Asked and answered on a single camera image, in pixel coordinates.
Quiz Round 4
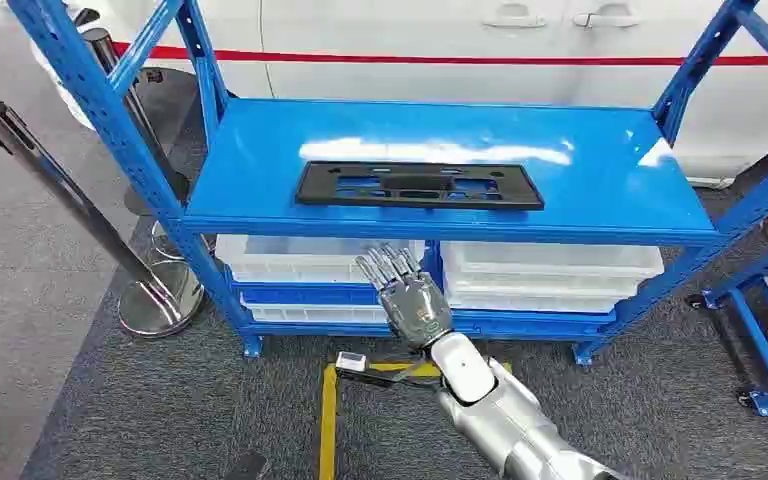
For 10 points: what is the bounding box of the white plastic bin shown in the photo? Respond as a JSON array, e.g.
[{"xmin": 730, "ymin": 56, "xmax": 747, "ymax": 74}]
[
  {"xmin": 440, "ymin": 241, "xmax": 666, "ymax": 281},
  {"xmin": 240, "ymin": 296, "xmax": 392, "ymax": 326},
  {"xmin": 443, "ymin": 272, "xmax": 645, "ymax": 315},
  {"xmin": 214, "ymin": 234, "xmax": 426, "ymax": 285}
]

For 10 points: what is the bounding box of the black robot foot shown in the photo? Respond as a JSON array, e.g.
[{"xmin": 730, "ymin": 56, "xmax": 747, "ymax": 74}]
[{"xmin": 224, "ymin": 450, "xmax": 269, "ymax": 480}]

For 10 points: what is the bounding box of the black plastic frame panel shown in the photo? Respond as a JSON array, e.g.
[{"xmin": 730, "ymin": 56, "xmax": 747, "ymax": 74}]
[{"xmin": 294, "ymin": 160, "xmax": 546, "ymax": 212}]

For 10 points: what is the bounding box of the blue metal shelf rack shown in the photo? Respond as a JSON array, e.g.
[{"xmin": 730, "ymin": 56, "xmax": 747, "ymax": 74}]
[{"xmin": 6, "ymin": 0, "xmax": 768, "ymax": 367}]

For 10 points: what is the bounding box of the blue wheeled rack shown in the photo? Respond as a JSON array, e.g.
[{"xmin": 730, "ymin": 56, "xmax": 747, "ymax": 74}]
[{"xmin": 685, "ymin": 225, "xmax": 768, "ymax": 419}]

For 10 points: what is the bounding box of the chrome stanchion post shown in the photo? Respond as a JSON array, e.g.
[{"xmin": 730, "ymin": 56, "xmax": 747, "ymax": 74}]
[
  {"xmin": 82, "ymin": 27, "xmax": 216, "ymax": 263},
  {"xmin": 0, "ymin": 101, "xmax": 206, "ymax": 339}
]

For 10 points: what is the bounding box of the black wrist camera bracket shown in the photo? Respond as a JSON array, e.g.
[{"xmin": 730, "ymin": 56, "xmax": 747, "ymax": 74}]
[{"xmin": 338, "ymin": 360, "xmax": 442, "ymax": 392}]

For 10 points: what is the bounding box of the red barrier belt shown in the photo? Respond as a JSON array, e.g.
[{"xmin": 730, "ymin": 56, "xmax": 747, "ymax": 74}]
[{"xmin": 112, "ymin": 42, "xmax": 768, "ymax": 68}]

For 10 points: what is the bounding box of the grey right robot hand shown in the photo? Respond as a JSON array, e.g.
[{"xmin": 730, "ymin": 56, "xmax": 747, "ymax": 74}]
[{"xmin": 355, "ymin": 243, "xmax": 455, "ymax": 351}]

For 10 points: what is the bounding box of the white car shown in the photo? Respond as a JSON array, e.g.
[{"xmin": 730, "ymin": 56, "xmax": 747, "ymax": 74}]
[{"xmin": 29, "ymin": 0, "xmax": 768, "ymax": 190}]

